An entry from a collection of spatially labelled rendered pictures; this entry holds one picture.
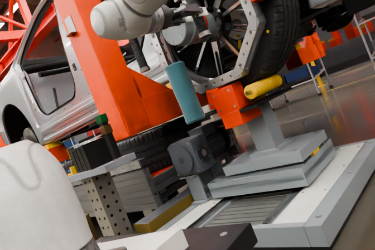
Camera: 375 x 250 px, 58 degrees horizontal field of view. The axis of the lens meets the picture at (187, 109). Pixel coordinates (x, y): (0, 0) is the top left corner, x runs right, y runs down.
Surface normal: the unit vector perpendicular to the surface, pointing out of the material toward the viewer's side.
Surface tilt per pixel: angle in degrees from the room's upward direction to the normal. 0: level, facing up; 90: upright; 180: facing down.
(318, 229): 90
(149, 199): 90
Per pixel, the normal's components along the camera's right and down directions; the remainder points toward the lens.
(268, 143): -0.62, 0.25
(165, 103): 0.69, -0.27
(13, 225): 0.09, -0.11
